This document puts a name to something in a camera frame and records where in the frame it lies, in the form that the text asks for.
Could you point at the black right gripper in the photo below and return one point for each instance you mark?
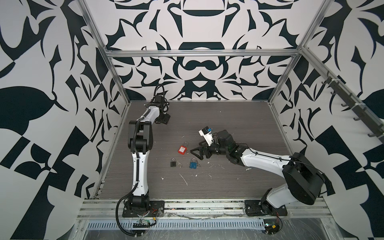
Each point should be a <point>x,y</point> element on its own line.
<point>201,149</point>

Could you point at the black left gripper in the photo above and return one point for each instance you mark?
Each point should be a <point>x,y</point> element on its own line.
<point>166,120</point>

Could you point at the blue padlock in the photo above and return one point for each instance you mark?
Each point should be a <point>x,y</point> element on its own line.
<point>194,164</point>

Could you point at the red safety padlock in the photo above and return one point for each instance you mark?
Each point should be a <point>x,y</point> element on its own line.
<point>183,148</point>

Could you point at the small black padlock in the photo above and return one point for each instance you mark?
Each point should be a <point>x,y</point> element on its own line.
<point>173,163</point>

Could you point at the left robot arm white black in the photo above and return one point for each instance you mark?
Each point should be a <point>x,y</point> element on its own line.
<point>140,142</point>

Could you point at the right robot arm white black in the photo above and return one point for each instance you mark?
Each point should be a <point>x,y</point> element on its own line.
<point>303,182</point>

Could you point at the left circuit board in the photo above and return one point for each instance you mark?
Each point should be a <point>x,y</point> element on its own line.
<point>144,223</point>

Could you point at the circuit board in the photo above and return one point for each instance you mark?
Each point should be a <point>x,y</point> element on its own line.
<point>144,223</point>
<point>272,226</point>

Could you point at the right circuit board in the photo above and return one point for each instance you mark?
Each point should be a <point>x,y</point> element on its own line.
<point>272,226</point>

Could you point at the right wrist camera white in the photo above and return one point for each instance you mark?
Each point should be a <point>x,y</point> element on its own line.
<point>206,133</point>

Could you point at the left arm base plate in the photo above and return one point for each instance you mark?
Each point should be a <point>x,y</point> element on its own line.
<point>132,210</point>

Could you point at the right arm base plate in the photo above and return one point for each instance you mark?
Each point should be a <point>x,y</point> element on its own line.
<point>255,208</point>

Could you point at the white slotted cable duct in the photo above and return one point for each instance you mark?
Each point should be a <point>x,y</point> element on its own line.
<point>182,224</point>

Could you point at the black coat hook rail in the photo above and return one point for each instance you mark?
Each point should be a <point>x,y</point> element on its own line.
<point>352,102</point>

